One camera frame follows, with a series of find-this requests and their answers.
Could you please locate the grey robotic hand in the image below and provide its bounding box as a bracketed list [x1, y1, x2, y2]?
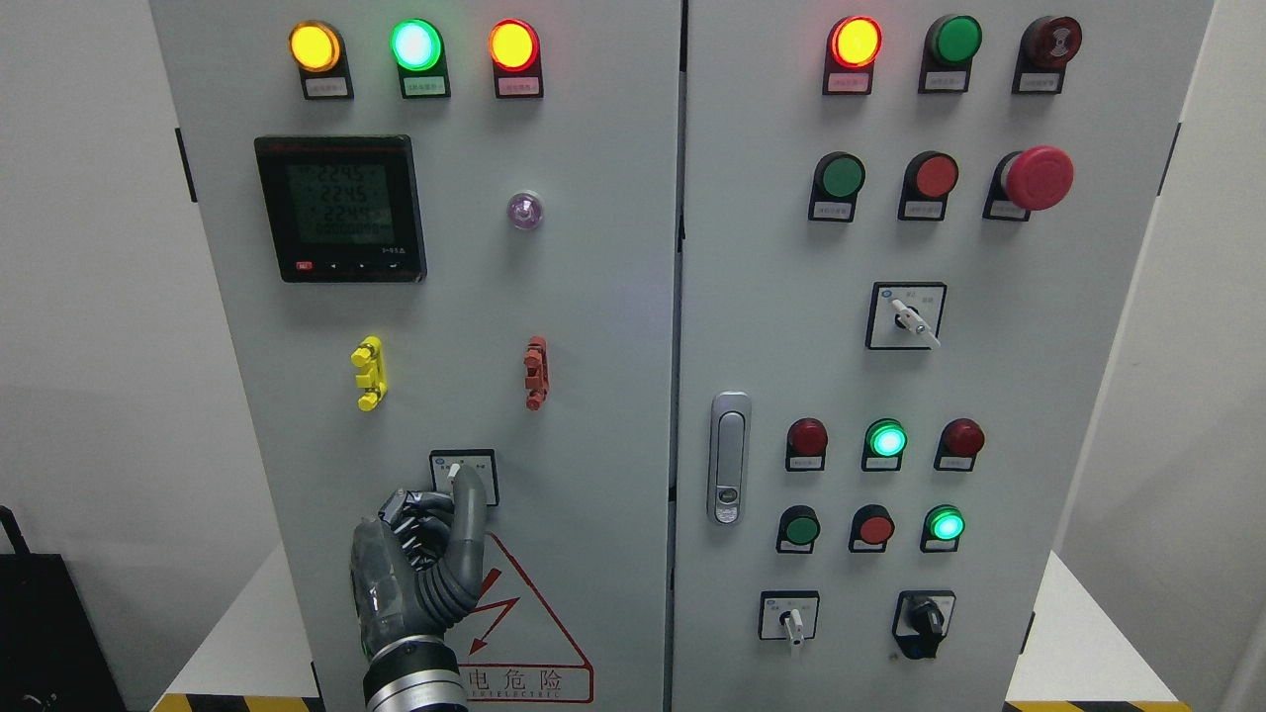
[351, 464, 487, 660]

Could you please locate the white selector switch door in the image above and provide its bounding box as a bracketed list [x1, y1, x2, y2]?
[428, 448, 500, 505]

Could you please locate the small purple dome light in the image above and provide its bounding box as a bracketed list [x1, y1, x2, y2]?
[506, 191, 544, 231]

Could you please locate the yellow indicator light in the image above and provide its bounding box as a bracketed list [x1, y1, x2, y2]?
[287, 20, 354, 100]

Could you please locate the red electric hazard warning sticker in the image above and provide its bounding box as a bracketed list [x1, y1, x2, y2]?
[446, 533, 595, 704]

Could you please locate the yellow terminal connector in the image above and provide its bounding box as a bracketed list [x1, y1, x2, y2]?
[351, 336, 387, 410]

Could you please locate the red terminal connector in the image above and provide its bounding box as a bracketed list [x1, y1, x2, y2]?
[523, 336, 549, 410]

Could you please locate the black digital power meter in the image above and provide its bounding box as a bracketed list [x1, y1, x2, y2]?
[254, 134, 428, 283]

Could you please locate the green push button lower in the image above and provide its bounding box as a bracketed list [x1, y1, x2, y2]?
[774, 504, 820, 554]

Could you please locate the green push button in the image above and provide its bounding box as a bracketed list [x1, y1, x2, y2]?
[774, 504, 820, 554]
[806, 149, 866, 223]

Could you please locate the dark red light left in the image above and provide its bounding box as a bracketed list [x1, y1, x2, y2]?
[785, 416, 829, 473]

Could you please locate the dark red light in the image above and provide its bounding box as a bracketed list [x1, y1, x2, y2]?
[785, 416, 829, 473]
[933, 416, 986, 473]

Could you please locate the grey electrical cabinet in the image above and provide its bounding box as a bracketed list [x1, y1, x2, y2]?
[152, 1, 1213, 711]

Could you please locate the red push button lower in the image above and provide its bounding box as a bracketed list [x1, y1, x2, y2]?
[849, 504, 895, 552]

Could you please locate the red push button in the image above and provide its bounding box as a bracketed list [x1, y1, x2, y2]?
[898, 149, 960, 222]
[849, 504, 895, 552]

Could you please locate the lit green light middle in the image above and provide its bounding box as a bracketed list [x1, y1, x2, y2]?
[860, 416, 908, 473]

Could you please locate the lit green indicator light top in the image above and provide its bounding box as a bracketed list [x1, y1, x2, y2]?
[390, 18, 451, 100]

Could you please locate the lit green light lower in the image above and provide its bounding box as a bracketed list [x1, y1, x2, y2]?
[920, 504, 966, 552]

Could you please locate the red-rimmed lit light left door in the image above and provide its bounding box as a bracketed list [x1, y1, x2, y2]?
[487, 18, 544, 99]

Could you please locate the dark red light right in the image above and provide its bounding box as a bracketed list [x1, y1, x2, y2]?
[933, 416, 986, 473]

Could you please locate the green push button upper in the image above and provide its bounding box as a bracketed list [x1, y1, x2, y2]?
[806, 149, 866, 223]

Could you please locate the red push button upper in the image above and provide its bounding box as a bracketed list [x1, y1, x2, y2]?
[898, 149, 960, 222]

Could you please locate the red lit light right door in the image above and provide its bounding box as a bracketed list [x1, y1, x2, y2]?
[822, 15, 882, 96]

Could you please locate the red emergency stop mushroom button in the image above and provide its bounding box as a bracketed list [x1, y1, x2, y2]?
[982, 144, 1075, 223]

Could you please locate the unlit green indicator light top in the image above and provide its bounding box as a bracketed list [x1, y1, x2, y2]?
[918, 14, 984, 94]

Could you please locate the dark red buzzer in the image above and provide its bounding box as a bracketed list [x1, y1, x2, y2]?
[1012, 15, 1082, 95]

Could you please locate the silver door handle lock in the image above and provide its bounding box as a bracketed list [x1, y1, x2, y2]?
[708, 391, 752, 524]

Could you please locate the white selector switch lower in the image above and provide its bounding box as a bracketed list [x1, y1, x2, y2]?
[757, 589, 820, 649]

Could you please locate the white selector switch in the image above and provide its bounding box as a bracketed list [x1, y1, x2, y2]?
[866, 281, 947, 350]
[757, 589, 820, 649]

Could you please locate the black rotary selector switch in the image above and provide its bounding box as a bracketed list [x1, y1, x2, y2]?
[891, 589, 955, 660]

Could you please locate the white selector switch upper right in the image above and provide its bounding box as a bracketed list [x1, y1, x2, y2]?
[866, 281, 947, 350]

